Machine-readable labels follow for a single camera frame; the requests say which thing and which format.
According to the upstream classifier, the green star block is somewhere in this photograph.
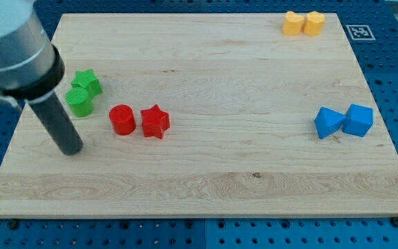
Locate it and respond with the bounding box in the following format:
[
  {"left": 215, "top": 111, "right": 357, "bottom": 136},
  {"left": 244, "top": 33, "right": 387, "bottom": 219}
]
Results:
[{"left": 71, "top": 68, "right": 103, "bottom": 99}]

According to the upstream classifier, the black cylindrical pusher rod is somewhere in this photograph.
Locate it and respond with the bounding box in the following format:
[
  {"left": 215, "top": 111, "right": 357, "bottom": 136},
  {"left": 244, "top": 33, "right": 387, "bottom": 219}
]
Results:
[{"left": 28, "top": 91, "right": 83, "bottom": 156}]

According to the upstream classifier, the yellow heart block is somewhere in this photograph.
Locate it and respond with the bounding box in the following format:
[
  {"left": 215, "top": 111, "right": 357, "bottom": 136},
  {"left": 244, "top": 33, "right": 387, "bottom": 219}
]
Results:
[{"left": 282, "top": 11, "right": 305, "bottom": 36}]

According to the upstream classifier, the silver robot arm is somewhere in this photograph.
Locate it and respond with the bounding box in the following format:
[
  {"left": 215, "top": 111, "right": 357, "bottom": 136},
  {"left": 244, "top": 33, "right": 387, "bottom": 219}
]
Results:
[{"left": 0, "top": 0, "right": 83, "bottom": 155}]

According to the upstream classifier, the yellow hexagon block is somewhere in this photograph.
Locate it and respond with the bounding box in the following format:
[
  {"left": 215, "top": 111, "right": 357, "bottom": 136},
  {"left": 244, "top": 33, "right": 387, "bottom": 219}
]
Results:
[{"left": 303, "top": 11, "right": 325, "bottom": 37}]

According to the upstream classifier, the blue triangle block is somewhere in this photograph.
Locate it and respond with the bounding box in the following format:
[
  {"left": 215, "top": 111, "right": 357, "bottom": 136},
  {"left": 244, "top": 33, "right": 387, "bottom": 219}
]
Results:
[{"left": 314, "top": 107, "right": 346, "bottom": 139}]

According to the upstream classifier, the red star block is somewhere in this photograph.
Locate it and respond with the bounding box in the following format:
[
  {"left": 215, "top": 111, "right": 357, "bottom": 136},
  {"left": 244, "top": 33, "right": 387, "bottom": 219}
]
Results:
[{"left": 140, "top": 104, "right": 170, "bottom": 139}]

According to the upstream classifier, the red cylinder block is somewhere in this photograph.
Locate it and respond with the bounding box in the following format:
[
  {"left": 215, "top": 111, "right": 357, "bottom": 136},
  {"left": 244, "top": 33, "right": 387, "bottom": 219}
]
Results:
[{"left": 108, "top": 104, "right": 136, "bottom": 136}]

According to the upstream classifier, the green cylinder block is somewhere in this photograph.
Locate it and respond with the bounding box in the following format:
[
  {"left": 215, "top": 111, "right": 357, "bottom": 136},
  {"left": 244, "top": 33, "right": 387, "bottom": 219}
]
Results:
[{"left": 65, "top": 87, "right": 94, "bottom": 118}]

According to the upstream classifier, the wooden board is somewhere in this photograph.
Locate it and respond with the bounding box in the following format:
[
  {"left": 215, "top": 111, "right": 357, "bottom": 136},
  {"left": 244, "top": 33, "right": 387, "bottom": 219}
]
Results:
[{"left": 0, "top": 13, "right": 398, "bottom": 219}]

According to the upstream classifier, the blue cube block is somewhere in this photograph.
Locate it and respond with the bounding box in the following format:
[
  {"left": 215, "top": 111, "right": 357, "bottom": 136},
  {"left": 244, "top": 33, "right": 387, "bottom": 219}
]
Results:
[{"left": 342, "top": 104, "right": 374, "bottom": 137}]

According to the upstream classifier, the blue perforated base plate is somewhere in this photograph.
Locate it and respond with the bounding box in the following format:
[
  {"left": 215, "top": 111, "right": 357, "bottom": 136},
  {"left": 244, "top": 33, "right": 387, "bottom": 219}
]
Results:
[{"left": 0, "top": 0, "right": 398, "bottom": 248}]

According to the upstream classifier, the white fiducial marker tag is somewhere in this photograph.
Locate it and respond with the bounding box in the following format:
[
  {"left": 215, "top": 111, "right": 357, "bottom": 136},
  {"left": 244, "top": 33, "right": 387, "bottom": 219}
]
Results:
[{"left": 345, "top": 24, "right": 375, "bottom": 41}]

